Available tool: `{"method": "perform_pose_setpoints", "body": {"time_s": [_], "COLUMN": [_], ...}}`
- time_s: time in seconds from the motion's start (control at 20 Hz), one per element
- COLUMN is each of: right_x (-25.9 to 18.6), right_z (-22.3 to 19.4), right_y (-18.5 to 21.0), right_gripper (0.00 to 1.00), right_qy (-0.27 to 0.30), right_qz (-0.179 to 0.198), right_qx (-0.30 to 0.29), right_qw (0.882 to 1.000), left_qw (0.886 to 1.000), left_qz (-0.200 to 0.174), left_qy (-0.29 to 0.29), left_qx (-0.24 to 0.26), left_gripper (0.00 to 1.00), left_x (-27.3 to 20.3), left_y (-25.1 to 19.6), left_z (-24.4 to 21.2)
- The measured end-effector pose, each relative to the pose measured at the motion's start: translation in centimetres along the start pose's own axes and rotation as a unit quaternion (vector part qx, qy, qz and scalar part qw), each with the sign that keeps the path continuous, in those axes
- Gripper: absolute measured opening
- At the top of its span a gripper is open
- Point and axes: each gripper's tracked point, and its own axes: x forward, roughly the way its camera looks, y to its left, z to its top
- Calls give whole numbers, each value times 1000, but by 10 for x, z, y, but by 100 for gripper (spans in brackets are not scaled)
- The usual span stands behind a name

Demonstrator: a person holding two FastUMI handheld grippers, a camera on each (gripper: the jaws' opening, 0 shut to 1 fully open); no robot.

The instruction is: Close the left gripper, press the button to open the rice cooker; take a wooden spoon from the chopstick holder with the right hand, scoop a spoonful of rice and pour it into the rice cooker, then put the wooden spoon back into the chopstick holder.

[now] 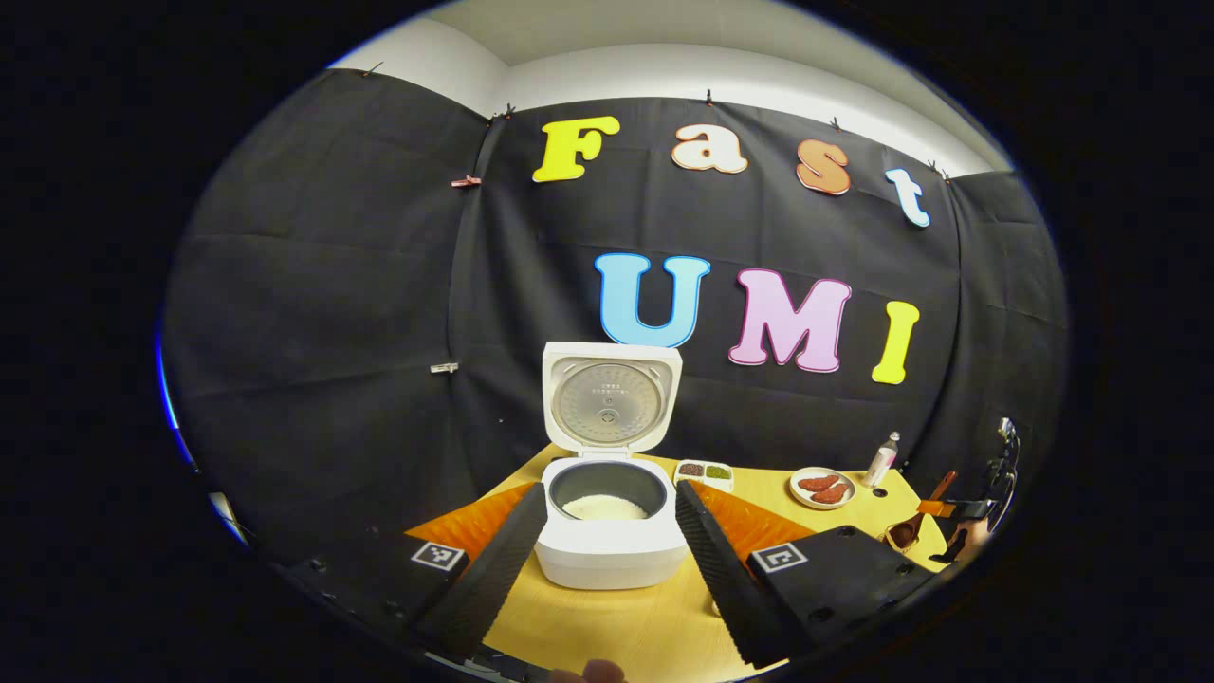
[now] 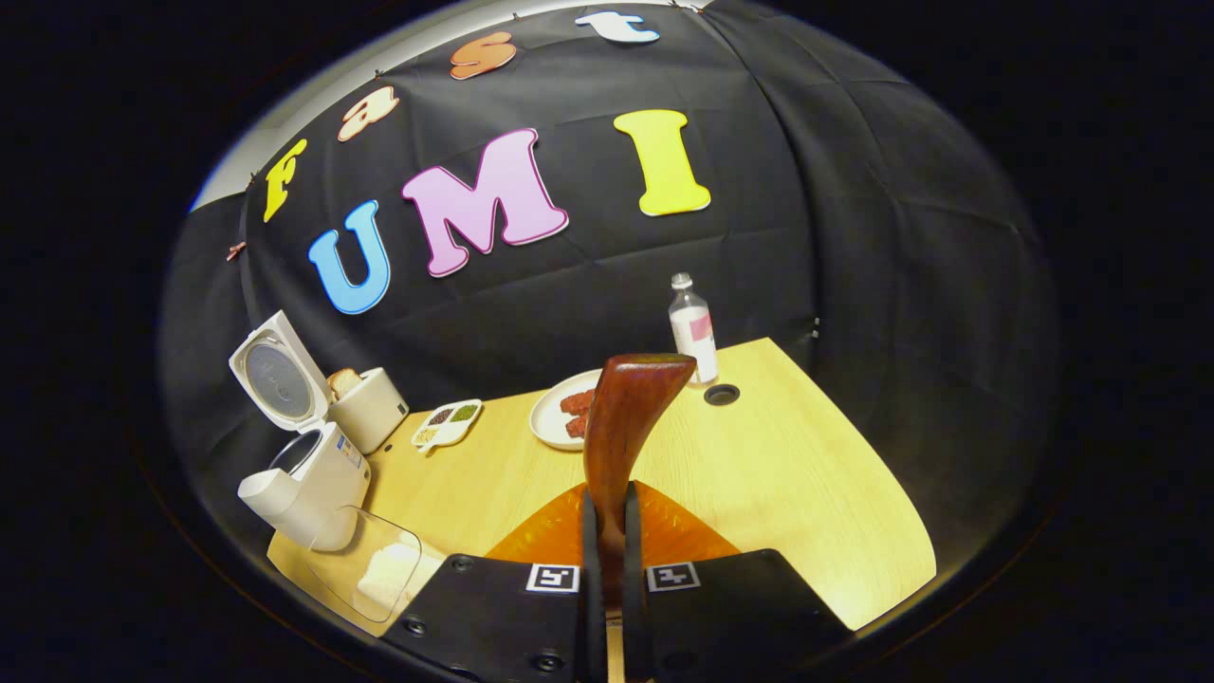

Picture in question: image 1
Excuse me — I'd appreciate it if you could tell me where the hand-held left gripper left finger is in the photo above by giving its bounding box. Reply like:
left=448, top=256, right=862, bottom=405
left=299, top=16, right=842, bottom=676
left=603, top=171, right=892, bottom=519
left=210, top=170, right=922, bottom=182
left=285, top=481, right=550, bottom=663

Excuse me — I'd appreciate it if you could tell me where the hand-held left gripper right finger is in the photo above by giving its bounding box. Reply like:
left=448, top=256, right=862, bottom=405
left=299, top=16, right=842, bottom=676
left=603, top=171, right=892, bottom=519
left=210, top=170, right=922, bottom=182
left=674, top=479, right=937, bottom=669

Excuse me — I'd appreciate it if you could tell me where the wooden spoon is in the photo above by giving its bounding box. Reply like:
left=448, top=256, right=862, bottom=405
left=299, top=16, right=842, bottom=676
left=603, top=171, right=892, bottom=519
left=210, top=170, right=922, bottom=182
left=884, top=470, right=960, bottom=554

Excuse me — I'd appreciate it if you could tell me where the white rice cooker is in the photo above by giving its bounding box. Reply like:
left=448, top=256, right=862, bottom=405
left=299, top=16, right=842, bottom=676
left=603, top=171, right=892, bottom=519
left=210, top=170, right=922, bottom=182
left=533, top=341, right=691, bottom=592

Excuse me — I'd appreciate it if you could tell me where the white rice heap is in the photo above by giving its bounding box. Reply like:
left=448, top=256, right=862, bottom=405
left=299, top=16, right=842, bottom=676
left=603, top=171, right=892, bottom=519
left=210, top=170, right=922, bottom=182
left=561, top=493, right=650, bottom=522

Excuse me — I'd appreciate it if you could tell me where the small clear bottle pink label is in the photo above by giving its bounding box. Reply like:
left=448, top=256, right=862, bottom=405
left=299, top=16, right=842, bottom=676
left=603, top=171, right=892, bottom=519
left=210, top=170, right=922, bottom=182
left=859, top=431, right=903, bottom=489

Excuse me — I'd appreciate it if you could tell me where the white divided dish of grains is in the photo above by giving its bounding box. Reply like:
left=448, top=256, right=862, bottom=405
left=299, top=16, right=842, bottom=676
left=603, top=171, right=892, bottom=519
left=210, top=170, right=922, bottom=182
left=672, top=458, right=736, bottom=495

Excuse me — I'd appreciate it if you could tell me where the white round plate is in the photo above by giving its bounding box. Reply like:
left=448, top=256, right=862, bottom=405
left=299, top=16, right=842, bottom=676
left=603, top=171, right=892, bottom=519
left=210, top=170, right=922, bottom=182
left=788, top=465, right=858, bottom=511

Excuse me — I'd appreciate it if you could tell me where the black backdrop cloth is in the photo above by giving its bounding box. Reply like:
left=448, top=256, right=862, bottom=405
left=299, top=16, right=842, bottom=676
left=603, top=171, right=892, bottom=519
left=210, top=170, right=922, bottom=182
left=163, top=66, right=1068, bottom=561

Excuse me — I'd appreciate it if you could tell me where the bright light panel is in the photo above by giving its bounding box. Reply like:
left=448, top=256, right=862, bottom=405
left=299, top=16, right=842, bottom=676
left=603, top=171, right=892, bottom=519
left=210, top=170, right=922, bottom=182
left=155, top=332, right=202, bottom=468

